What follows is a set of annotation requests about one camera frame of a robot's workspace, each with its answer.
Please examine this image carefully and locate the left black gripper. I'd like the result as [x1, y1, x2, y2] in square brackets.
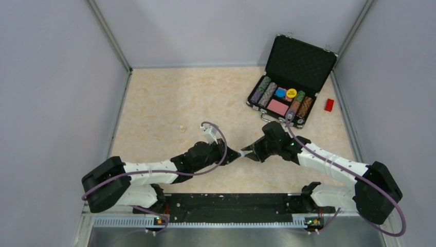
[193, 138, 241, 172]

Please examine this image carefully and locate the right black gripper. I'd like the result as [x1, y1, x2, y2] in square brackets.
[243, 135, 280, 163]

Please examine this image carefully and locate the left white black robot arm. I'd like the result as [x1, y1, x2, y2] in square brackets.
[81, 139, 242, 213]

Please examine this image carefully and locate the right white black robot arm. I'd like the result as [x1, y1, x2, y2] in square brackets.
[243, 122, 403, 225]

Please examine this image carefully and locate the pink card deck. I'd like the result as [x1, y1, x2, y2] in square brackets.
[267, 99, 289, 115]

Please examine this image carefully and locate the blue round chip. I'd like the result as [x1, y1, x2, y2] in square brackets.
[275, 88, 286, 98]

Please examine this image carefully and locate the brown orange chip stack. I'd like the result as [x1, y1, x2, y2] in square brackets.
[297, 96, 313, 124]

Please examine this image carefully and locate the yellow big blind chip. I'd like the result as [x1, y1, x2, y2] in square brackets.
[286, 89, 298, 98]

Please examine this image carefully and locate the green red chip stack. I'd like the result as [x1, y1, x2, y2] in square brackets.
[286, 91, 305, 120]

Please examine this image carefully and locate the purple green chip stack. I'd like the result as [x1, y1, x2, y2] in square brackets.
[249, 76, 271, 103]

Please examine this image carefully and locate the red toy brick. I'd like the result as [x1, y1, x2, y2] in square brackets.
[324, 98, 335, 112]

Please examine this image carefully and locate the black poker chip case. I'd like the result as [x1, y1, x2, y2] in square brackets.
[246, 34, 338, 129]

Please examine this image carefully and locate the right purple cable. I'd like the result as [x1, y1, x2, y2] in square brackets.
[284, 111, 407, 237]

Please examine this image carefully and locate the purple cable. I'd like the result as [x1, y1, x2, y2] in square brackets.
[81, 121, 228, 236]
[284, 111, 407, 237]

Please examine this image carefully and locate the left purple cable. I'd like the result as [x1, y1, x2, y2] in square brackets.
[81, 121, 228, 236]

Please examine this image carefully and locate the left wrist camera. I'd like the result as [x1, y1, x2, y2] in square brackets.
[200, 124, 218, 144]

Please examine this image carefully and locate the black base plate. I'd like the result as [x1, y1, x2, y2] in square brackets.
[133, 192, 336, 224]

